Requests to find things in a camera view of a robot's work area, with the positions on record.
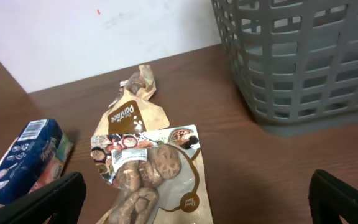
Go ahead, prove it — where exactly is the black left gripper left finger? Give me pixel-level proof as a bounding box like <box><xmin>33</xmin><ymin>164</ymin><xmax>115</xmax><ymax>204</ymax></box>
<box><xmin>0</xmin><ymin>172</ymin><xmax>86</xmax><ymax>224</ymax></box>

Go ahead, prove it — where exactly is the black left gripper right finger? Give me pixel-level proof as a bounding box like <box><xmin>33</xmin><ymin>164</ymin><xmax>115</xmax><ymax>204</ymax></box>
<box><xmin>308</xmin><ymin>169</ymin><xmax>358</xmax><ymax>224</ymax></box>

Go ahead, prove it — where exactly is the blue carton box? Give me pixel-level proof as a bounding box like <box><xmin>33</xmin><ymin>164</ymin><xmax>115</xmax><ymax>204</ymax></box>
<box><xmin>0</xmin><ymin>119</ymin><xmax>73</xmax><ymax>208</ymax></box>

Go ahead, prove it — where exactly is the beige cookie pouch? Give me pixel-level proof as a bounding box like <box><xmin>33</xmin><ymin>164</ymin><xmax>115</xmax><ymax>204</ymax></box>
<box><xmin>91</xmin><ymin>124</ymin><xmax>213</xmax><ymax>224</ymax></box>

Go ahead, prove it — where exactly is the crumpled beige Pantree pouch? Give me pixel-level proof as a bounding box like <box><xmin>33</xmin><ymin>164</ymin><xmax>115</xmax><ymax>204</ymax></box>
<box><xmin>94</xmin><ymin>65</ymin><xmax>170</xmax><ymax>136</ymax></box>

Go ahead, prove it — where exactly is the grey plastic basket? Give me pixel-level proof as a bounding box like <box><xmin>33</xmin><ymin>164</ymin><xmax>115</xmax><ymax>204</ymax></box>
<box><xmin>211</xmin><ymin>0</ymin><xmax>358</xmax><ymax>136</ymax></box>

